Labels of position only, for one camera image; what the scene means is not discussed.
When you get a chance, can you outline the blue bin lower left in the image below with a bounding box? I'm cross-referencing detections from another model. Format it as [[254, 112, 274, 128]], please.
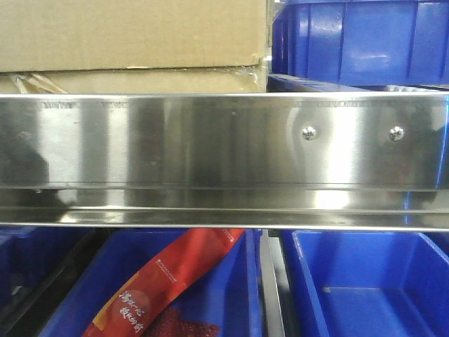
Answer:
[[1, 225, 90, 308]]

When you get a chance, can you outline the lower brown cardboard carton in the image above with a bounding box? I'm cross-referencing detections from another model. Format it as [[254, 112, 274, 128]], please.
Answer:
[[1, 65, 267, 94]]

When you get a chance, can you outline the blue bin with red bag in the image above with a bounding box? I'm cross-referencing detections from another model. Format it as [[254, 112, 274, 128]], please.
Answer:
[[40, 228, 262, 336]]

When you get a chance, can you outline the steel divider bar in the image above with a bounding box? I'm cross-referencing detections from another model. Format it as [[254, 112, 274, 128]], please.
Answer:
[[260, 230, 288, 336]]

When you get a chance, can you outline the rail screw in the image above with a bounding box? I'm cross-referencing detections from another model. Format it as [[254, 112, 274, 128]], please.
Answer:
[[389, 126, 405, 141], [302, 126, 317, 140]]

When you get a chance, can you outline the right rail screw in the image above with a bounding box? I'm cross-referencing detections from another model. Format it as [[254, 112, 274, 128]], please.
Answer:
[[389, 126, 405, 141]]

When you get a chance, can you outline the empty blue bin lower right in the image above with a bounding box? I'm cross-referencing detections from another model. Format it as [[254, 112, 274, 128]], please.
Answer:
[[281, 230, 448, 336]]

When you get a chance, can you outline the brown cardboard carton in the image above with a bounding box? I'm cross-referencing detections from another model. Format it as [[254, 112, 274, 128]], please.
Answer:
[[1, 1, 267, 72], [1, 65, 267, 94]]

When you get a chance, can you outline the left rail screw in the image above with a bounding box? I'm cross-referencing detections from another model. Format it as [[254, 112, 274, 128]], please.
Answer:
[[302, 126, 317, 140]]

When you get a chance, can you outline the red snack bag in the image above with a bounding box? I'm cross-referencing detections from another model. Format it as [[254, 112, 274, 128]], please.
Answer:
[[83, 228, 244, 336]]

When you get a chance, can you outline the stainless steel shelf rail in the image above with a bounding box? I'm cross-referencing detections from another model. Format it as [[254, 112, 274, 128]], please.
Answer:
[[1, 91, 448, 232]]

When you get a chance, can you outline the blue bin upper right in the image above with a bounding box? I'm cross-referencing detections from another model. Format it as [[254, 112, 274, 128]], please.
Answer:
[[272, 1, 448, 86]]

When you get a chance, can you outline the upper brown cardboard carton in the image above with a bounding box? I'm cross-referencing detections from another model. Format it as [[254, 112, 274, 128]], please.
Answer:
[[1, 1, 267, 72]]

